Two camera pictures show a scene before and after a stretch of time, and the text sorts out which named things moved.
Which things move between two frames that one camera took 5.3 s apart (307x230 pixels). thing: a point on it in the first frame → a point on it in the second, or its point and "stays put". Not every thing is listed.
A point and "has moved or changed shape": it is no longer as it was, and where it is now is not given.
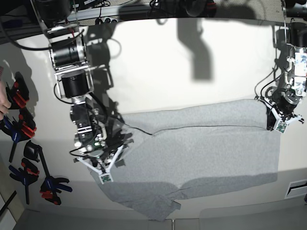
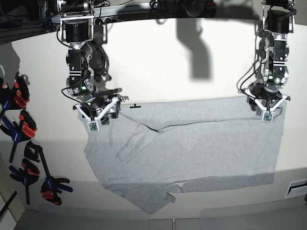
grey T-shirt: (179, 154) has moved or changed shape
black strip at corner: (8, 201) stays put
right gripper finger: (86, 163) → (76, 106)
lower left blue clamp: (29, 175) stays put
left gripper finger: (298, 118) → (285, 97)
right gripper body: (101, 155) → (101, 107)
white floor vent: (297, 188) stays put
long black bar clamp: (49, 189) stays put
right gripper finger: (118, 152) → (113, 100)
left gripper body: (285, 102) → (270, 99)
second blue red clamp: (24, 128) stays put
